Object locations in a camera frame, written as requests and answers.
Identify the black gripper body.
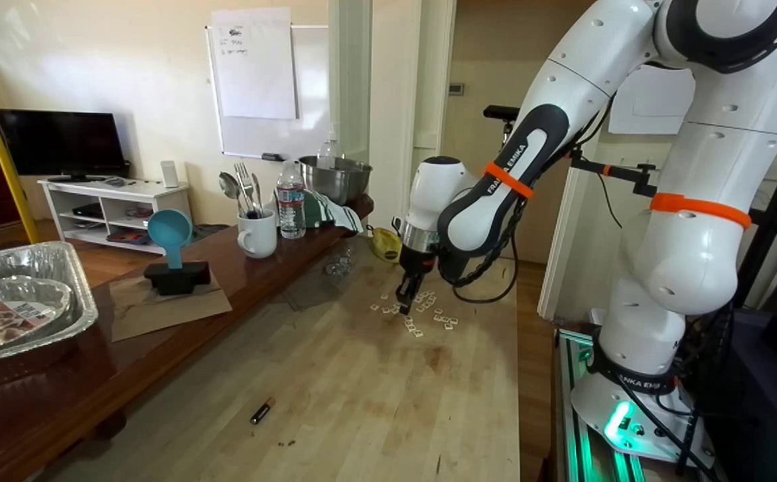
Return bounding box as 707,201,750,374
396,246,434,280

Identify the green striped white towel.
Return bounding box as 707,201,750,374
302,185,367,237

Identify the stainless steel bowl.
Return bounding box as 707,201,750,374
310,155,375,206

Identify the clear plastic water bottle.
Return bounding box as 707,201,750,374
273,158,309,241

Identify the clear pump sanitizer bottle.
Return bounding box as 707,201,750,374
317,137,343,170

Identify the white ceramic mug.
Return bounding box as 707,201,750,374
235,206,282,262

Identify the white tall cabinet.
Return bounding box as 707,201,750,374
533,60,704,325

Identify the metal kitchen utensil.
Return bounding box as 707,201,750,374
217,167,249,216
235,158,265,213

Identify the black marker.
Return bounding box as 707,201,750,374
246,399,277,428

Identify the white whiteboard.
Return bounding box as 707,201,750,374
202,17,336,159

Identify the black stand block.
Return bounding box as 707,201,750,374
142,260,214,297

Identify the brown cardboard sheet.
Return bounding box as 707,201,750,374
105,265,235,344

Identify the white flip chart paper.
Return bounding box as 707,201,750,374
209,8,300,122

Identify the white television shelf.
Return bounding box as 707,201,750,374
38,174,195,257

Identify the aluminium foil tray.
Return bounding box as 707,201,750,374
0,237,103,374

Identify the black equipment case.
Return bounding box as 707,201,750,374
714,305,777,482

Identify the dark brown wooden counter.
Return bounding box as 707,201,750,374
0,190,377,482

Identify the black television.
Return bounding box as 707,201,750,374
0,106,134,182

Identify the yellow stick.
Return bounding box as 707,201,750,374
0,130,46,246

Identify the orange strap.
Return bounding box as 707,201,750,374
479,158,539,204
648,190,756,230

